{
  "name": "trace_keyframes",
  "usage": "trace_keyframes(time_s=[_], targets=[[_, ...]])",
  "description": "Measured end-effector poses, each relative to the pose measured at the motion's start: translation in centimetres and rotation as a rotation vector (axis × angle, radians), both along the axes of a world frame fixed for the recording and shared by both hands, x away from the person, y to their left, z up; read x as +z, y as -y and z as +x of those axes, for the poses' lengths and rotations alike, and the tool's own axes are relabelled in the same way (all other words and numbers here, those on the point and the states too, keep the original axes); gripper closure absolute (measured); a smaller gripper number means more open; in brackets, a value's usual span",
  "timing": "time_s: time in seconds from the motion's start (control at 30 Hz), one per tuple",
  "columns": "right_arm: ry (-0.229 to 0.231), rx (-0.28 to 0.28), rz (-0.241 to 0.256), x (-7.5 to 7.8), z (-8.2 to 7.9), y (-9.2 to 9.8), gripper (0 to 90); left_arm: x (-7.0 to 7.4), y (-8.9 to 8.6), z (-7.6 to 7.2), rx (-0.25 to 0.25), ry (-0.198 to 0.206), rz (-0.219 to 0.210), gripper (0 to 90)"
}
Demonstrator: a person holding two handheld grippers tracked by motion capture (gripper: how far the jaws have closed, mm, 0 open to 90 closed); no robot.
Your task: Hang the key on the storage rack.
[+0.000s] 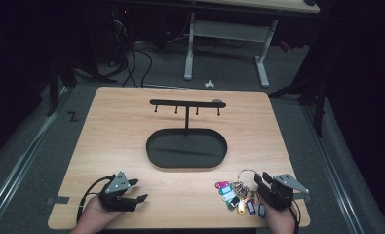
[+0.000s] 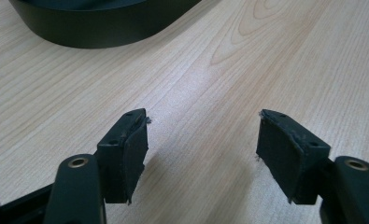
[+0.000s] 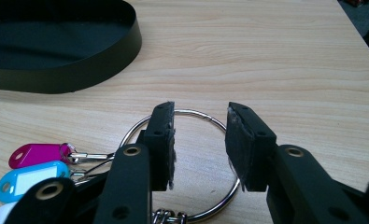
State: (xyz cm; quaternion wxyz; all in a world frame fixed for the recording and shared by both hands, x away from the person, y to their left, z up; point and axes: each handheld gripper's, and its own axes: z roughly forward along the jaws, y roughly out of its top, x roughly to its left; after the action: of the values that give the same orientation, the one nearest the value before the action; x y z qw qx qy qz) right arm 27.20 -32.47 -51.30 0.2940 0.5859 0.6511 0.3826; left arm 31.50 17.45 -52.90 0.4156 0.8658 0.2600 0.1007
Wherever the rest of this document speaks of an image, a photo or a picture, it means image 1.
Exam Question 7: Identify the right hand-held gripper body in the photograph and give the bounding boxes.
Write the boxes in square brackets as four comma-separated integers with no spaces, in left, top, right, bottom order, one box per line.
[257,173,310,211]

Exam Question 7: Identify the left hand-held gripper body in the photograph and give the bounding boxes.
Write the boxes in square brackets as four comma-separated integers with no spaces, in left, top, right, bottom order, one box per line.
[98,170,139,213]

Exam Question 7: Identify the key bunch with coloured tags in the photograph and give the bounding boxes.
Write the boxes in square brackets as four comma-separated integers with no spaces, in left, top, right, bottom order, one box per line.
[213,168,267,219]

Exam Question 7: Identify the black key rack with tray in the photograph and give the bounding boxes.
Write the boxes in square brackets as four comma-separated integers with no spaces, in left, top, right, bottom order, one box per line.
[145,98,229,170]

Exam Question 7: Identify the person's right hand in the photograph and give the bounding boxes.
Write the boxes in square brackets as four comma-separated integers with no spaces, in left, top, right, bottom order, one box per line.
[263,197,297,234]

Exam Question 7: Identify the person's left hand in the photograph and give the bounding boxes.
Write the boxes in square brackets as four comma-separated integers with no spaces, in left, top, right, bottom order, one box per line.
[79,194,126,232]

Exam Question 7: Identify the grey tape strip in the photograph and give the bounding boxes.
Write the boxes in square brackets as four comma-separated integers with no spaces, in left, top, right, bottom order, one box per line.
[46,195,70,206]

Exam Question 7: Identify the black floor tape mark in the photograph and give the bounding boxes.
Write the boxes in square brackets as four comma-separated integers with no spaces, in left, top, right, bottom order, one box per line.
[66,110,81,123]

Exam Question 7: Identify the black metal stand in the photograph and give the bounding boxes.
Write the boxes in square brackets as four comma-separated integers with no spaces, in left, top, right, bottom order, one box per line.
[45,53,79,117]
[267,61,331,138]

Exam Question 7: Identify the desk with white legs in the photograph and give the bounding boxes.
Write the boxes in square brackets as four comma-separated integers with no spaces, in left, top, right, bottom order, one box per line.
[115,0,322,89]

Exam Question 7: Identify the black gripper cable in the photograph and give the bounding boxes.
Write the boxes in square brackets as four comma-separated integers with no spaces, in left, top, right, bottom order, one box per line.
[289,197,302,234]
[76,174,117,224]

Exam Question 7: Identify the metal floor rail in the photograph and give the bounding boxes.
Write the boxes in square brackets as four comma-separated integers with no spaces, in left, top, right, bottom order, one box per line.
[300,102,366,234]
[0,87,69,230]

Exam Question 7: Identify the black floor cable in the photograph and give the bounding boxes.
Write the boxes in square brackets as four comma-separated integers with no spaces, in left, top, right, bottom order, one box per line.
[139,48,154,89]
[121,40,138,88]

